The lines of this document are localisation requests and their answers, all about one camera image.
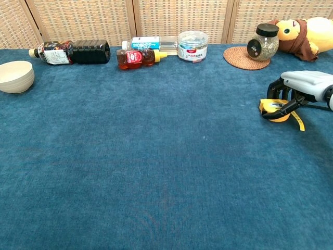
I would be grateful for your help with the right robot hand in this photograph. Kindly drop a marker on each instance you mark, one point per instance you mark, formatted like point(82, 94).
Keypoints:
point(307, 80)

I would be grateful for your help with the yellow tape measure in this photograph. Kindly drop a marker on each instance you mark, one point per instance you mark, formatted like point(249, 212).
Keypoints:
point(270, 104)

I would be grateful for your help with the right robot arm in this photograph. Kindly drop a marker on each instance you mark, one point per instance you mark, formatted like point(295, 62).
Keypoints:
point(331, 99)

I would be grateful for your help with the yellow plush toy brown hood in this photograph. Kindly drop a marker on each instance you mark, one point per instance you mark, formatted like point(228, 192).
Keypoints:
point(294, 34)

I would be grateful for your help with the glass jar with black lid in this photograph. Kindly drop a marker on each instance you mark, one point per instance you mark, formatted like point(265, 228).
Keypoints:
point(262, 49)

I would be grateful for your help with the round woven coaster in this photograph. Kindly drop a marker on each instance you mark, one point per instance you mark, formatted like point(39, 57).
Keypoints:
point(234, 58)

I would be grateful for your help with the clear plastic clip tub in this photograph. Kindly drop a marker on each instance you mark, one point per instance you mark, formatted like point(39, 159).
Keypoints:
point(192, 49)

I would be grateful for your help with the clear bottle with blue label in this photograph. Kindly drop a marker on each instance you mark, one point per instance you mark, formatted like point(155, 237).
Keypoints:
point(145, 42)

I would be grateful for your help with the blue tablecloth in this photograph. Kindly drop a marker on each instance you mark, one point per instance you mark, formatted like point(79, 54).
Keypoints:
point(156, 156)

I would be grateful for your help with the bear-shaped honey bottle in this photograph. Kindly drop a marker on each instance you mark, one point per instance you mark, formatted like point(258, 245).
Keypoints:
point(135, 58)

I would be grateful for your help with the dark soy sauce bottle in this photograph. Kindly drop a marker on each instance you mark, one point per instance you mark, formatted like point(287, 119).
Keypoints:
point(88, 52)

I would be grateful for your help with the woven folding screen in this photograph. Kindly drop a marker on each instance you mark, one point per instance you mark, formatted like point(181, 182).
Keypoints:
point(78, 20)

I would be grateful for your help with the cream bowl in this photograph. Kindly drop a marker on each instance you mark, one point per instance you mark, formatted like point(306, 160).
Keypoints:
point(15, 76)

